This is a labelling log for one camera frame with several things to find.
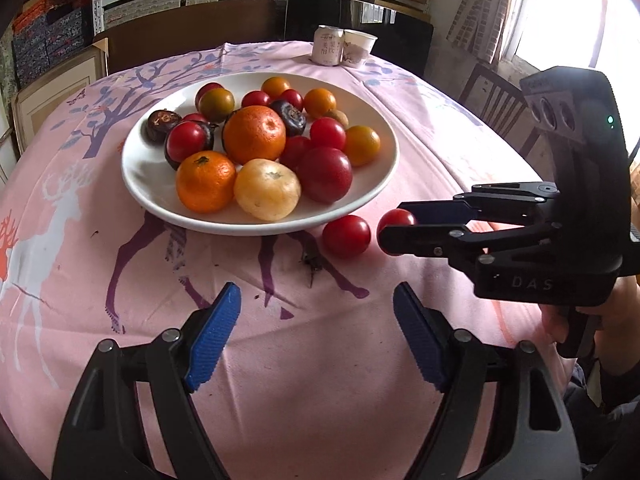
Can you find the large orange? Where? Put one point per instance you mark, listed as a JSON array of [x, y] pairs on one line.
[[254, 134]]

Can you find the dark wooden cabinet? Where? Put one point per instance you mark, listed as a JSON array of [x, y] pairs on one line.
[[190, 40]]

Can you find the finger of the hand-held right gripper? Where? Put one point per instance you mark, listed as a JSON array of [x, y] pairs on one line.
[[420, 241], [435, 210]]

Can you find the stack of white patterned boxes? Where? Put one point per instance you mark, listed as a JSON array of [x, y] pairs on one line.
[[142, 5]]

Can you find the mandarin with green stem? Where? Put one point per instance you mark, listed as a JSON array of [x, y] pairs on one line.
[[205, 181]]

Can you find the person's right hand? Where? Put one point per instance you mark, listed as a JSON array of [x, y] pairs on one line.
[[622, 320]]

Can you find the green orange tomato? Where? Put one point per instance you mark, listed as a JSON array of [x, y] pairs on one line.
[[216, 105]]

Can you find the stack of blue floral boxes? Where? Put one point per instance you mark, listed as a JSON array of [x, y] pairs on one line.
[[50, 45]]

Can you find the round red cherry tomato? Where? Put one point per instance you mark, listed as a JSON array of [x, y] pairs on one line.
[[346, 236], [397, 217]]

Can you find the patterned curtain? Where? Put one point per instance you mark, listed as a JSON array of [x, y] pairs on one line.
[[480, 10]]

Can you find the black glossy panel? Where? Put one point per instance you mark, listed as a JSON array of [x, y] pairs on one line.
[[395, 35]]

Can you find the white round plate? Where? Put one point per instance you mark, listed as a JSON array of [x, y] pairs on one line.
[[150, 180]]

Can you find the large yellow round fruit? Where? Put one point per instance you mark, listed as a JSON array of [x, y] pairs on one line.
[[267, 190]]

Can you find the dark red plum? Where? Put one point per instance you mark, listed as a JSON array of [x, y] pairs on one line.
[[325, 175]]

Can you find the pink printed tablecloth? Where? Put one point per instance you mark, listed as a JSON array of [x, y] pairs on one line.
[[300, 350]]

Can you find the bright window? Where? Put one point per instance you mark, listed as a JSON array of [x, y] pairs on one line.
[[565, 5]]

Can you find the wooden chair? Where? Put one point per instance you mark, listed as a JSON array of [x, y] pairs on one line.
[[492, 100]]

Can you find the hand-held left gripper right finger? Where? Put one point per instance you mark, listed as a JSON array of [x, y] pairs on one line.
[[417, 335]]

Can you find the small yellow round fruit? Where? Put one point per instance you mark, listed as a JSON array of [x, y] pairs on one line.
[[341, 117]]

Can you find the white printed paper cup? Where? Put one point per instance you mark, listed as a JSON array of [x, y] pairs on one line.
[[359, 50]]

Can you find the light wooden picture frame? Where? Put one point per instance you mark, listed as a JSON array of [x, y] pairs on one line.
[[55, 95]]

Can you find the small orange round fruit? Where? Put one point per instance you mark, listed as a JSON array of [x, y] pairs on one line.
[[320, 102], [275, 86], [361, 145]]

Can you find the pale beverage can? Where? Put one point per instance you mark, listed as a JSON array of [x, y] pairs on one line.
[[327, 47]]

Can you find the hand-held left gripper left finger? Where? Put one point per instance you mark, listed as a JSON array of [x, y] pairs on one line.
[[215, 340]]

